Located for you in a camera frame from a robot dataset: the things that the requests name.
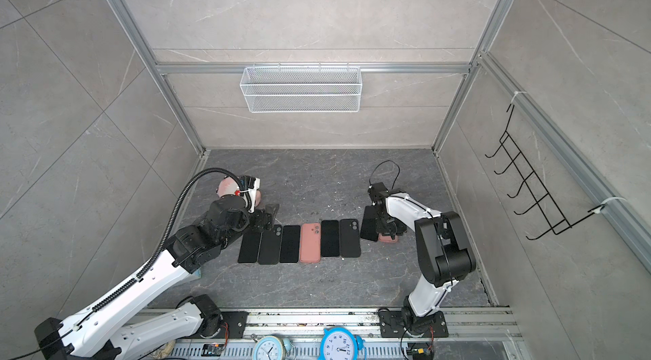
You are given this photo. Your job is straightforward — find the pink phone case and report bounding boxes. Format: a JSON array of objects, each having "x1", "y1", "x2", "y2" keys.
[{"x1": 378, "y1": 235, "x2": 398, "y2": 243}]

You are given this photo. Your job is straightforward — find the black phone case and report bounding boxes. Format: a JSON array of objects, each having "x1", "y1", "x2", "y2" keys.
[
  {"x1": 339, "y1": 219, "x2": 361, "y2": 258},
  {"x1": 257, "y1": 224, "x2": 283, "y2": 265}
]

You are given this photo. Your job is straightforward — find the red phone case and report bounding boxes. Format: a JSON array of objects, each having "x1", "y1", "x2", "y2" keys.
[{"x1": 299, "y1": 223, "x2": 321, "y2": 263}]

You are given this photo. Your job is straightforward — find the dark phone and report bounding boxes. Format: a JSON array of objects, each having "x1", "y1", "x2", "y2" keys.
[{"x1": 360, "y1": 206, "x2": 379, "y2": 242}]

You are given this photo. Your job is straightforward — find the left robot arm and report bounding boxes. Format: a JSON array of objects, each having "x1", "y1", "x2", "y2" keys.
[{"x1": 35, "y1": 196, "x2": 279, "y2": 359}]

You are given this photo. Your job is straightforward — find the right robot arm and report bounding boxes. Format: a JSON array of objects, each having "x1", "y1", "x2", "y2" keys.
[{"x1": 371, "y1": 192, "x2": 476, "y2": 336}]

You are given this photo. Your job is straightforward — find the pink plush toy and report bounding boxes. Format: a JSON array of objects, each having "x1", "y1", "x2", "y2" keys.
[{"x1": 216, "y1": 176, "x2": 261, "y2": 207}]

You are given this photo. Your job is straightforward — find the blue alarm clock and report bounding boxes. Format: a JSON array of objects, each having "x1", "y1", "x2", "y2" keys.
[{"x1": 318, "y1": 326, "x2": 366, "y2": 360}]

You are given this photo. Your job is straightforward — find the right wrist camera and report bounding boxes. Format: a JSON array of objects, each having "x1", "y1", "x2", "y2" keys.
[{"x1": 368, "y1": 182, "x2": 391, "y2": 205}]

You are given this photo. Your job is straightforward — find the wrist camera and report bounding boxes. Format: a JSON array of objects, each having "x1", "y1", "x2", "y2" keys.
[
  {"x1": 368, "y1": 182, "x2": 391, "y2": 205},
  {"x1": 238, "y1": 175, "x2": 261, "y2": 213}
]

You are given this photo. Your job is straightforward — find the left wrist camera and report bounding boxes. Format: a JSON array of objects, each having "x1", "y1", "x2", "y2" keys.
[{"x1": 238, "y1": 175, "x2": 261, "y2": 213}]

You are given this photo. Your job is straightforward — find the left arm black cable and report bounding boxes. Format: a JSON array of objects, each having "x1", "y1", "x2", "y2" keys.
[{"x1": 91, "y1": 167, "x2": 242, "y2": 310}]

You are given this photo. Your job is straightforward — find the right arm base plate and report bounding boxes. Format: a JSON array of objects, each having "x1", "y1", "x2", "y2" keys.
[{"x1": 377, "y1": 307, "x2": 449, "y2": 339}]

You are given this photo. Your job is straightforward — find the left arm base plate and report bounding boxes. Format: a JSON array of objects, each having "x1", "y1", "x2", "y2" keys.
[{"x1": 213, "y1": 311, "x2": 249, "y2": 340}]

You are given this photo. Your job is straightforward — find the white wire basket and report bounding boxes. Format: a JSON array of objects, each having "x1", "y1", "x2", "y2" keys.
[{"x1": 240, "y1": 66, "x2": 363, "y2": 114}]

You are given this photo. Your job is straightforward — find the black wall hook rack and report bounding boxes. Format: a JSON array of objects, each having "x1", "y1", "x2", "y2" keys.
[{"x1": 484, "y1": 104, "x2": 626, "y2": 241}]

